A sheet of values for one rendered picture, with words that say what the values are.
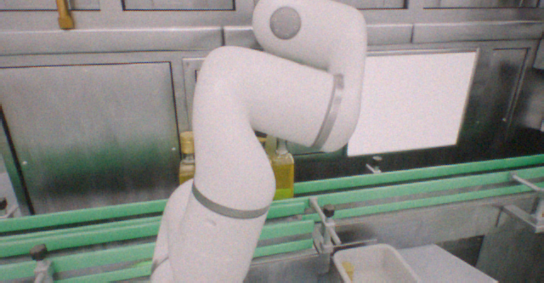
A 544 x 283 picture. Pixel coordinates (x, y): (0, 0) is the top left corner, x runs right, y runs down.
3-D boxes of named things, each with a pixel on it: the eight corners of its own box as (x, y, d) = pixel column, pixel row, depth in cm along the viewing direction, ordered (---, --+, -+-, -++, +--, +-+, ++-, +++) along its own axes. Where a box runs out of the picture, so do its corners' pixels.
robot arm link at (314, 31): (239, 88, 53) (325, 116, 54) (208, 128, 33) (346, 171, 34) (268, -15, 48) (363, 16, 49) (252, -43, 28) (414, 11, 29)
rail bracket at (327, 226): (316, 221, 90) (319, 182, 86) (342, 267, 75) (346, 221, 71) (306, 223, 90) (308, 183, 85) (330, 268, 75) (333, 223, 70)
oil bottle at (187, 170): (206, 223, 91) (201, 153, 83) (207, 236, 85) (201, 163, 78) (186, 226, 89) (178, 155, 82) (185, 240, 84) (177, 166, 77)
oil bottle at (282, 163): (287, 212, 95) (289, 144, 88) (293, 223, 90) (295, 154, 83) (269, 214, 94) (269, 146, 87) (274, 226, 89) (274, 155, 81)
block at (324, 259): (318, 246, 91) (319, 225, 89) (331, 272, 83) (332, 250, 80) (305, 248, 91) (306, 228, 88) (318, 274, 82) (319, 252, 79)
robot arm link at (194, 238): (190, 216, 29) (178, 138, 43) (142, 396, 36) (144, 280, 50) (286, 221, 33) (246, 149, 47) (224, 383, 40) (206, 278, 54)
